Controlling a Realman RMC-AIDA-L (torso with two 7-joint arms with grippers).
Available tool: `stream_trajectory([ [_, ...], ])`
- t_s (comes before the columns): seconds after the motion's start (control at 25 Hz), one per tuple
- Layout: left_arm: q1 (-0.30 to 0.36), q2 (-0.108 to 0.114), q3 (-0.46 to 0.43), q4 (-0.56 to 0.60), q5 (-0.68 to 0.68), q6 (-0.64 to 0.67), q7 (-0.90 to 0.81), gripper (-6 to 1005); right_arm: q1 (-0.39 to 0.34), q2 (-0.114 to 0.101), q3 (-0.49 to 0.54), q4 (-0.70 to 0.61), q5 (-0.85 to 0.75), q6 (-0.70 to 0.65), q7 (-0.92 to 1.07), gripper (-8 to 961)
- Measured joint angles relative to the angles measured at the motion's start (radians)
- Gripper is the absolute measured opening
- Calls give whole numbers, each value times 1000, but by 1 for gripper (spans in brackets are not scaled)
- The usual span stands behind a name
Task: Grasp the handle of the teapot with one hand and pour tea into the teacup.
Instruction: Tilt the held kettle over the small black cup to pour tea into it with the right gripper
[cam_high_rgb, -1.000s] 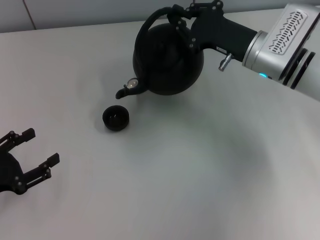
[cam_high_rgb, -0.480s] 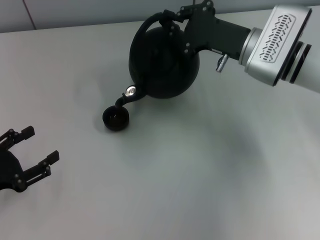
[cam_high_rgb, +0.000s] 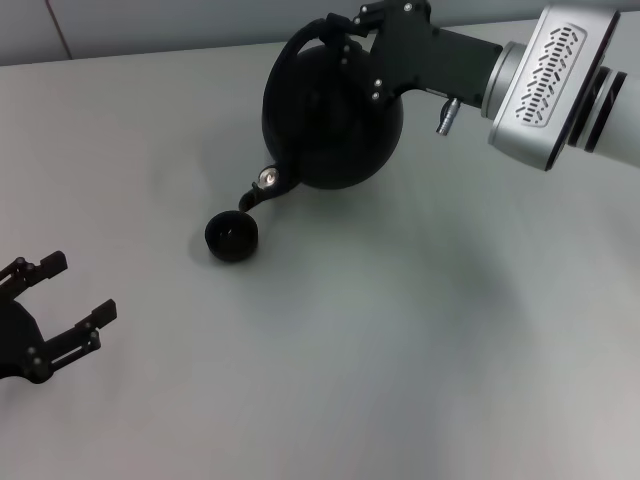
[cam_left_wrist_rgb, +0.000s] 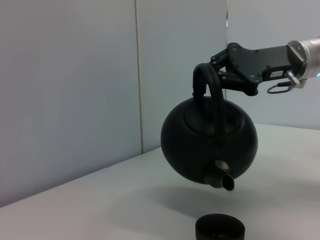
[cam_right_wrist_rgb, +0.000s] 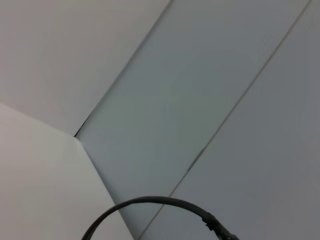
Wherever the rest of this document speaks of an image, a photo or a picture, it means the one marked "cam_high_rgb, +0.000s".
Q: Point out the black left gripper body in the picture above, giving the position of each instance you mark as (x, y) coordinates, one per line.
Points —
(15, 335)

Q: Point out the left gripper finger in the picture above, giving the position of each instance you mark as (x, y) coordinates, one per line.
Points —
(75, 345)
(42, 267)

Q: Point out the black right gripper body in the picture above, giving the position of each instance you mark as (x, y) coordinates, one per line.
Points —
(425, 55)

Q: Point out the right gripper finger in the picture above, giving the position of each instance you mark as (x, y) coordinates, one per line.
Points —
(357, 21)
(360, 70)

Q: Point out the black cast iron teapot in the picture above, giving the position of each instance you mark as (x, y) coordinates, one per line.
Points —
(330, 150)

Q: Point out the dark brown teacup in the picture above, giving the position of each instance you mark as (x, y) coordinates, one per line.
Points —
(230, 252)

